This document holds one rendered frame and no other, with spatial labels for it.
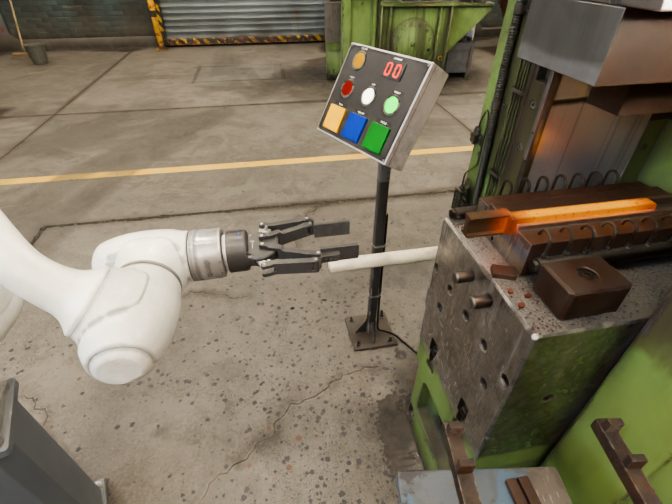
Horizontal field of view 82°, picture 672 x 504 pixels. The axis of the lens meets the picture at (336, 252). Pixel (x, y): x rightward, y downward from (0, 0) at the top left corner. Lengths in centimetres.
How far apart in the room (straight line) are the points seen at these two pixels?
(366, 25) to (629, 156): 466
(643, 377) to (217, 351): 152
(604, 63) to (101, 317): 74
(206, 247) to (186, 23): 809
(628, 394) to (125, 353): 84
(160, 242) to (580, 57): 69
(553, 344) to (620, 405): 22
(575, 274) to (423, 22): 500
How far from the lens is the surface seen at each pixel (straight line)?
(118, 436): 178
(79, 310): 57
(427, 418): 147
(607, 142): 116
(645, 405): 91
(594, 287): 77
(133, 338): 54
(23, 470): 125
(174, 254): 67
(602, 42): 69
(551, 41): 77
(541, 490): 88
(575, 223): 90
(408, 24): 554
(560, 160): 110
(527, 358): 77
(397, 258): 127
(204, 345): 190
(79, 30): 920
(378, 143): 111
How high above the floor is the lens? 142
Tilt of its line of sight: 38 degrees down
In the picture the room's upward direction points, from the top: straight up
